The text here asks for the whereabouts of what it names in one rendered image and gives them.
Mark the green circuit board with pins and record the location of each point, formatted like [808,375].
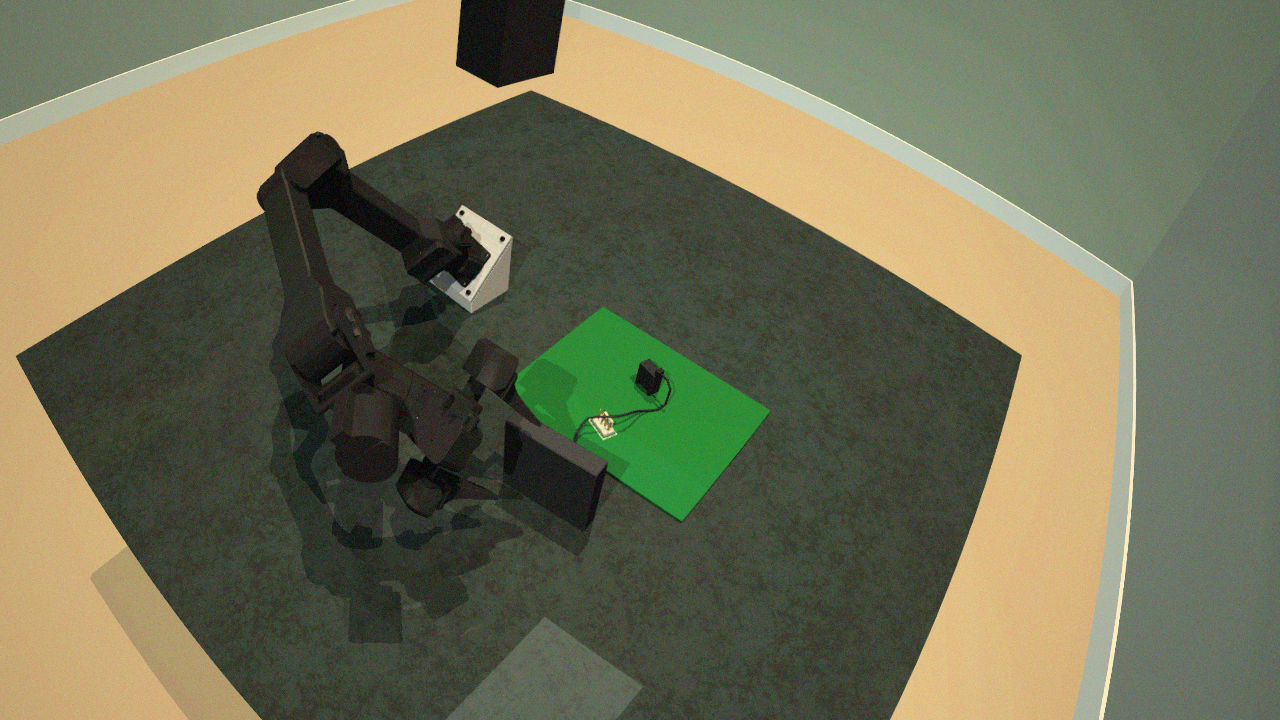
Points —
[670,457]

